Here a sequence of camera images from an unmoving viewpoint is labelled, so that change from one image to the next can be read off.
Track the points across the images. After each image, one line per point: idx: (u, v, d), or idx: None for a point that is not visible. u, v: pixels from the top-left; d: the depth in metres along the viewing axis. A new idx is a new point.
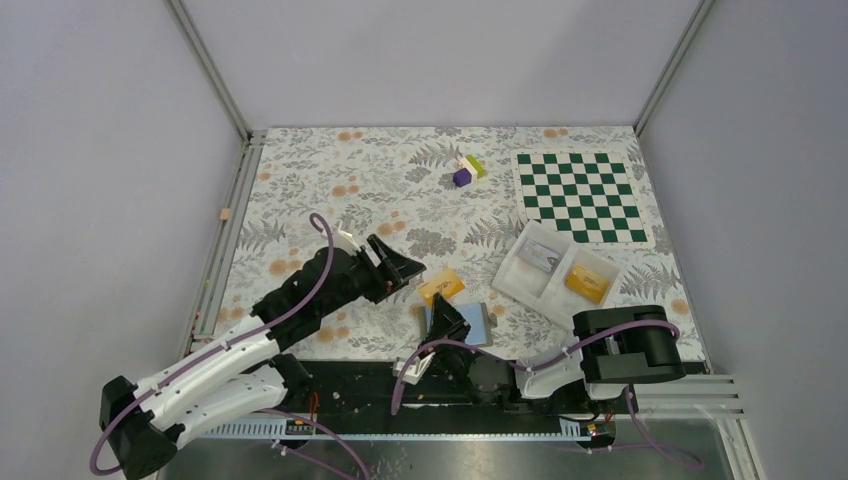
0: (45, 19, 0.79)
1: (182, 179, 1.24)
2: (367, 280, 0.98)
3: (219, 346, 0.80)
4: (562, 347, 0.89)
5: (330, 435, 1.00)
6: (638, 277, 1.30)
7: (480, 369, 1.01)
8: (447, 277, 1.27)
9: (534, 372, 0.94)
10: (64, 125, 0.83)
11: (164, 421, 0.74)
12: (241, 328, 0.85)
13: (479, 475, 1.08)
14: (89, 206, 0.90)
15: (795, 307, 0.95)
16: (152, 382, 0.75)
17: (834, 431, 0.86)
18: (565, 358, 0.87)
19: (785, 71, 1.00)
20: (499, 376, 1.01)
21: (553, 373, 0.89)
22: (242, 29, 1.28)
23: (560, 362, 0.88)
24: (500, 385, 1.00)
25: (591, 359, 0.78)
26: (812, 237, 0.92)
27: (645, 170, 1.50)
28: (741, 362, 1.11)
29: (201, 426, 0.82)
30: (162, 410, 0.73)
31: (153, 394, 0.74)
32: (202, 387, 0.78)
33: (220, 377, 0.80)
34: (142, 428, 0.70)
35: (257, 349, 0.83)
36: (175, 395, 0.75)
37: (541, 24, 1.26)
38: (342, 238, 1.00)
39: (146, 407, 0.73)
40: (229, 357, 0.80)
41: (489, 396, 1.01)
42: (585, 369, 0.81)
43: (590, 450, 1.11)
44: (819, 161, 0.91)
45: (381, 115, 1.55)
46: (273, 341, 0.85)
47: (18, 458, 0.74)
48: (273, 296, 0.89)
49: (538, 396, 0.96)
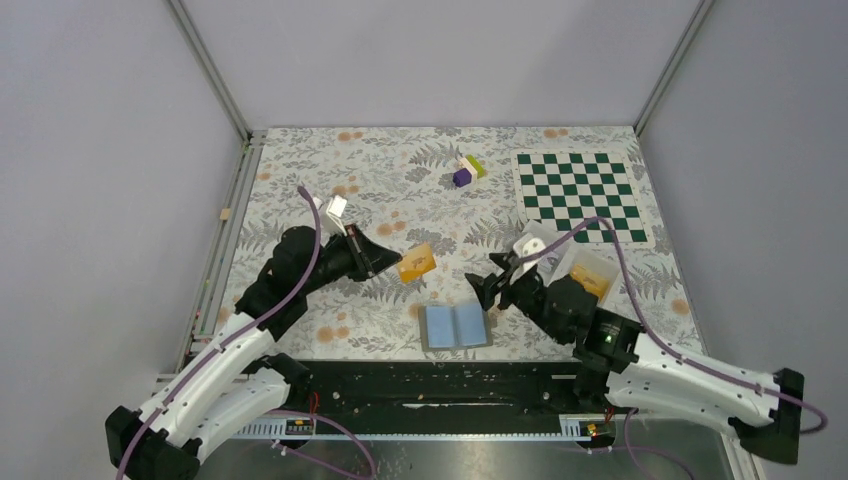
0: (44, 20, 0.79)
1: (182, 178, 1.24)
2: (347, 261, 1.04)
3: (214, 350, 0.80)
4: (741, 373, 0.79)
5: (348, 436, 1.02)
6: (638, 276, 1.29)
7: (564, 288, 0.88)
8: (422, 253, 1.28)
9: (682, 363, 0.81)
10: (64, 126, 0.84)
11: (180, 435, 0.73)
12: (230, 328, 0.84)
13: (479, 475, 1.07)
14: (89, 207, 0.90)
15: (794, 308, 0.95)
16: (155, 402, 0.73)
17: (834, 433, 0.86)
18: (751, 390, 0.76)
19: (786, 70, 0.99)
20: (581, 305, 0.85)
21: (710, 385, 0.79)
22: (243, 27, 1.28)
23: (729, 384, 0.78)
24: (569, 314, 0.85)
25: (787, 421, 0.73)
26: (812, 238, 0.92)
27: (645, 169, 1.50)
28: (740, 363, 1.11)
29: (217, 437, 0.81)
30: (174, 425, 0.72)
31: (161, 413, 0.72)
32: (208, 395, 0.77)
33: (223, 380, 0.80)
34: (160, 448, 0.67)
35: (251, 344, 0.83)
36: (183, 408, 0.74)
37: (541, 24, 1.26)
38: (331, 218, 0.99)
39: (157, 427, 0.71)
40: (227, 358, 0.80)
41: (560, 321, 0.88)
42: (756, 417, 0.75)
43: (590, 451, 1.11)
44: (818, 162, 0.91)
45: (381, 115, 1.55)
46: (265, 332, 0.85)
47: (21, 457, 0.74)
48: (254, 289, 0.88)
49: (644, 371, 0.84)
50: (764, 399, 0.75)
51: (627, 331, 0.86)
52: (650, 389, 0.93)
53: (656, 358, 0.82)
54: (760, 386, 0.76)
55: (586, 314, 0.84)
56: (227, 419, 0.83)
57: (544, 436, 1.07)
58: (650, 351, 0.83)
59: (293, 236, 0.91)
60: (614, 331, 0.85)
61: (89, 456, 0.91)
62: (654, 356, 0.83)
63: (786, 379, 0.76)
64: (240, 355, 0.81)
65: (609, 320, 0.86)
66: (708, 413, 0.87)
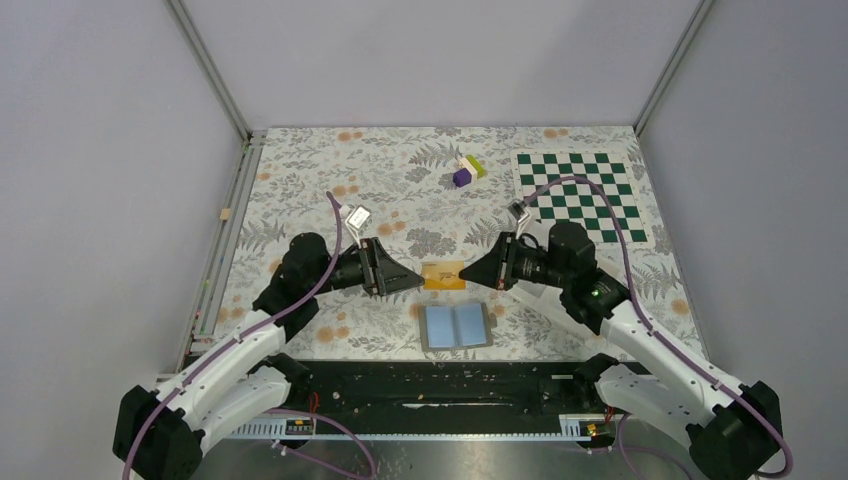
0: (44, 20, 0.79)
1: (182, 177, 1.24)
2: (357, 274, 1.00)
3: (233, 339, 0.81)
4: (708, 367, 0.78)
5: (348, 435, 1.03)
6: (638, 277, 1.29)
7: (567, 232, 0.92)
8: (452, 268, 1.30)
9: (651, 335, 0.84)
10: (65, 125, 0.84)
11: (193, 418, 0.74)
12: (247, 321, 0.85)
13: (479, 475, 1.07)
14: (89, 207, 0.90)
15: (795, 307, 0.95)
16: (174, 382, 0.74)
17: (831, 431, 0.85)
18: (709, 382, 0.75)
19: (786, 69, 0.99)
20: (581, 245, 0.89)
21: (668, 362, 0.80)
22: (243, 27, 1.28)
23: (687, 369, 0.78)
24: (568, 249, 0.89)
25: (730, 419, 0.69)
26: (812, 236, 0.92)
27: (645, 169, 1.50)
28: (740, 361, 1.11)
29: (218, 430, 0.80)
30: (190, 407, 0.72)
31: (179, 393, 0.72)
32: (222, 382, 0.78)
33: (238, 369, 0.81)
34: (175, 427, 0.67)
35: (267, 338, 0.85)
36: (200, 391, 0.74)
37: (541, 23, 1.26)
38: (348, 229, 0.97)
39: (175, 406, 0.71)
40: (244, 348, 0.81)
41: (557, 261, 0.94)
42: (701, 406, 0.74)
43: (590, 451, 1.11)
44: (818, 161, 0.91)
45: (381, 116, 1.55)
46: (281, 328, 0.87)
47: (21, 457, 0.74)
48: (269, 292, 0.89)
49: (610, 331, 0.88)
50: (715, 394, 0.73)
51: (617, 294, 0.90)
52: (635, 386, 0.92)
53: (630, 321, 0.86)
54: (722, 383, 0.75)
55: (582, 256, 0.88)
56: (230, 414, 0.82)
57: (543, 437, 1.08)
58: (629, 316, 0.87)
59: (307, 240, 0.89)
60: (605, 289, 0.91)
61: (89, 455, 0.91)
62: (628, 320, 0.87)
63: (755, 390, 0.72)
64: (255, 347, 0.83)
65: (605, 279, 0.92)
66: (677, 414, 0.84)
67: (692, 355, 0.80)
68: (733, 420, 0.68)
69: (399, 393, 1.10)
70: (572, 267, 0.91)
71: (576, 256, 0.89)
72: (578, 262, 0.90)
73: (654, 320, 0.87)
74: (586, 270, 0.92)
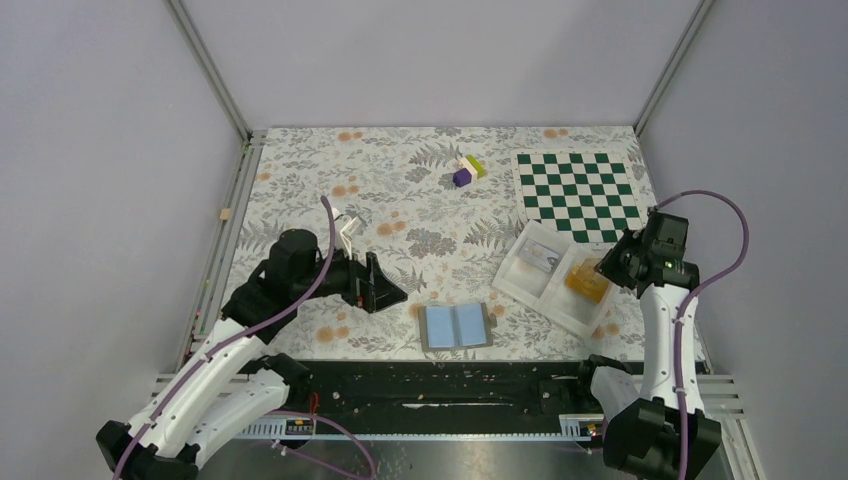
0: (44, 20, 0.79)
1: (182, 177, 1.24)
2: (343, 281, 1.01)
3: (201, 360, 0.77)
4: (689, 379, 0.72)
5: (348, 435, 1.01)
6: None
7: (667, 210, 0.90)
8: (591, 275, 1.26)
9: (672, 322, 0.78)
10: (66, 125, 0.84)
11: (173, 447, 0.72)
12: (218, 336, 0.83)
13: (479, 476, 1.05)
14: (89, 207, 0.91)
15: (794, 306, 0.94)
16: (144, 417, 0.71)
17: (829, 431, 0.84)
18: (679, 383, 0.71)
19: (785, 69, 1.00)
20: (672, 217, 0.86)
21: (661, 346, 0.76)
22: (243, 27, 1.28)
23: (669, 362, 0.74)
24: (658, 215, 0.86)
25: (658, 410, 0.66)
26: (810, 235, 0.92)
27: (645, 169, 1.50)
28: (741, 361, 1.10)
29: (214, 442, 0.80)
30: (164, 440, 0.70)
31: (150, 427, 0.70)
32: (197, 405, 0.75)
33: (214, 387, 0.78)
34: (151, 462, 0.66)
35: (239, 351, 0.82)
36: (172, 421, 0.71)
37: (540, 23, 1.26)
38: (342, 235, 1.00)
39: (146, 442, 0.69)
40: (215, 367, 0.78)
41: (645, 233, 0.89)
42: (649, 391, 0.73)
43: (590, 450, 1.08)
44: (816, 159, 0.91)
45: (381, 115, 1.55)
46: (255, 337, 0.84)
47: (19, 458, 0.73)
48: (242, 291, 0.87)
49: (648, 296, 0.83)
50: (669, 393, 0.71)
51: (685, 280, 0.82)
52: (623, 385, 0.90)
53: (668, 299, 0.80)
54: (685, 394, 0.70)
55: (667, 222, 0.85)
56: (225, 425, 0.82)
57: (544, 437, 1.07)
58: (671, 296, 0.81)
59: (296, 235, 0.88)
60: (680, 270, 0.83)
61: (87, 455, 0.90)
62: (668, 298, 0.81)
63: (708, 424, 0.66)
64: (228, 362, 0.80)
65: (687, 266, 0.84)
66: None
67: (690, 359, 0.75)
68: (659, 413, 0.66)
69: (399, 393, 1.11)
70: (654, 235, 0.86)
71: (662, 223, 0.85)
72: (665, 231, 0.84)
73: (692, 318, 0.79)
74: (672, 250, 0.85)
